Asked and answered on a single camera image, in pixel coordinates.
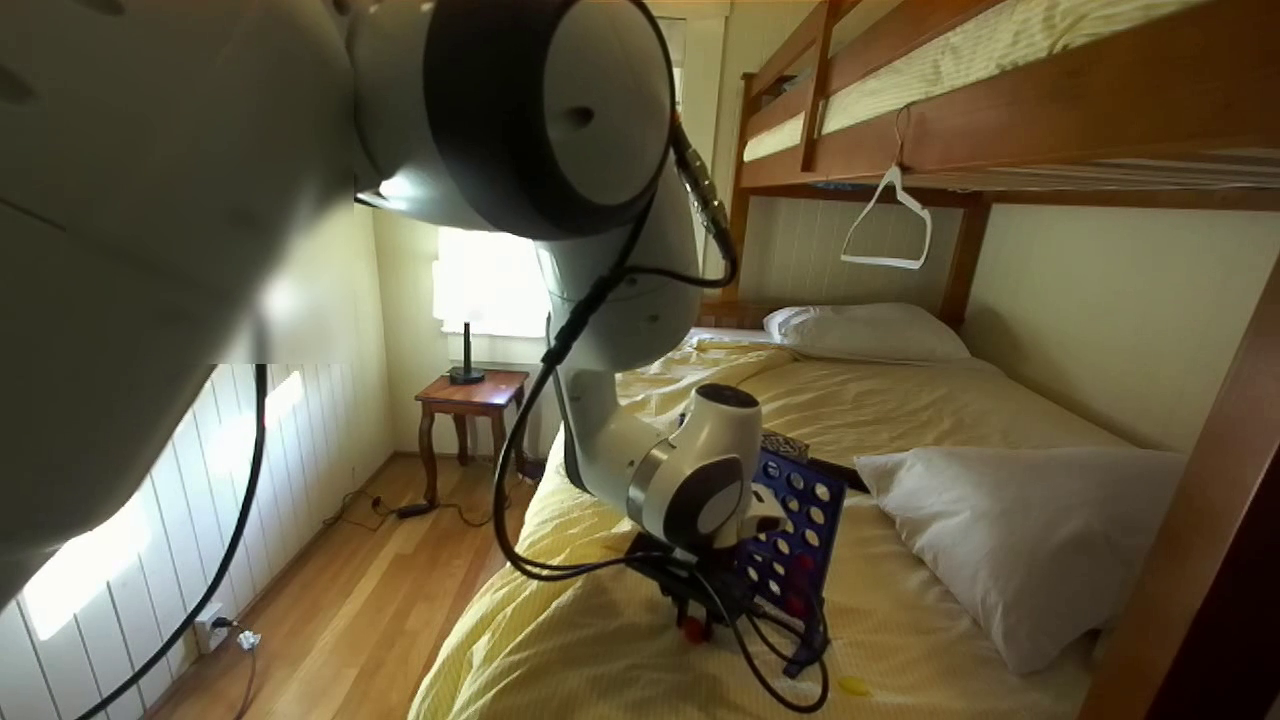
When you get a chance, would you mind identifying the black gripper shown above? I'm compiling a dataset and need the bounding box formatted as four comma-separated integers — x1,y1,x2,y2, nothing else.
622,526,768,646

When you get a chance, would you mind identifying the yellow bed blanket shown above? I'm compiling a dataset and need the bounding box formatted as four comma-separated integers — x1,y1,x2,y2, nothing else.
405,323,1137,720

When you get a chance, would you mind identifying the small wooden side table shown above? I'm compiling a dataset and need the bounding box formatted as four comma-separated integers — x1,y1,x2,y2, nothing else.
413,369,532,512

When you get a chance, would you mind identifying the black slim table lamp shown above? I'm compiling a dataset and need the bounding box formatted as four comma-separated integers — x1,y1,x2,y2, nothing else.
450,318,491,388

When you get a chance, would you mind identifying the flat white pillow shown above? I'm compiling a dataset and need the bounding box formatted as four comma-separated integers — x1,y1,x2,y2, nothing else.
762,302,976,369

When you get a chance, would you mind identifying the white folded blanket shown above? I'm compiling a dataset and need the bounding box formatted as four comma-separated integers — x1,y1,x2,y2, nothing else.
852,446,1193,678

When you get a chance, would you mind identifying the white plastic clothes hanger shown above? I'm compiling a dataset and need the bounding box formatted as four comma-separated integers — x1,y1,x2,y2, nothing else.
837,159,937,276

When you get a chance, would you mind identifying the bunk mattress with pale sheet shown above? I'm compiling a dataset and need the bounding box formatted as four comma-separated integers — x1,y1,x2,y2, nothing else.
742,0,1203,169

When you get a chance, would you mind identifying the black floor cord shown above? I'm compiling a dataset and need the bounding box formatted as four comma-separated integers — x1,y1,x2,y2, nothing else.
365,490,439,526

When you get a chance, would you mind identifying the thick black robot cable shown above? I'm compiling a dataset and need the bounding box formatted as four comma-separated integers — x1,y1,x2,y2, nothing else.
72,303,274,720

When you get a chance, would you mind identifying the wall outlet with plug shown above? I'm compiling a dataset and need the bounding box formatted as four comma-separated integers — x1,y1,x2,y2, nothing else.
186,606,264,657

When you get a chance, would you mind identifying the wooden bunk bed frame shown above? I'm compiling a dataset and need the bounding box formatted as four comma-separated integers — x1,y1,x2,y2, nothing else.
694,0,1280,720

